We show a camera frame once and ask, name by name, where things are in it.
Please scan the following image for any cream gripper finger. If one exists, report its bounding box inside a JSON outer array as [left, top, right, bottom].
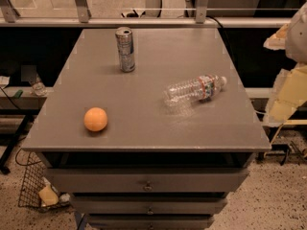
[[263, 24, 289, 50], [263, 63, 307, 127]]

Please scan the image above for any silver redbull can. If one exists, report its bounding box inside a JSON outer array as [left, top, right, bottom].
[[115, 27, 135, 73]]

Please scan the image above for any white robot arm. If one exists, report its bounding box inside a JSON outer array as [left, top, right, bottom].
[[264, 4, 307, 127]]

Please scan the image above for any clear plastic water bottle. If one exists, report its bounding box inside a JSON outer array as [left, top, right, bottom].
[[164, 75, 227, 106]]

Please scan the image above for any grey drawer cabinet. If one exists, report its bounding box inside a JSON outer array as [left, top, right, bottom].
[[23, 29, 270, 230]]

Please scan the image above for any orange fruit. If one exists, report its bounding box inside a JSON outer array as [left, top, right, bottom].
[[83, 107, 107, 132]]

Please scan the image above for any small water bottle background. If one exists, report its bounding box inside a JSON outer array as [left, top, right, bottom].
[[31, 76, 47, 97]]

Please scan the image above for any green object on shelf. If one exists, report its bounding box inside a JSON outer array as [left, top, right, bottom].
[[13, 89, 23, 99]]

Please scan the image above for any yellow sponge in basket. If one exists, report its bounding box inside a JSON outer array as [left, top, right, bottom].
[[38, 185, 59, 206]]

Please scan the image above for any grey metal rail frame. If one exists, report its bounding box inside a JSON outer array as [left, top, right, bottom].
[[0, 0, 306, 28]]

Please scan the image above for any black wire basket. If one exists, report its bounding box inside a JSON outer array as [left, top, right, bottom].
[[18, 152, 70, 213]]

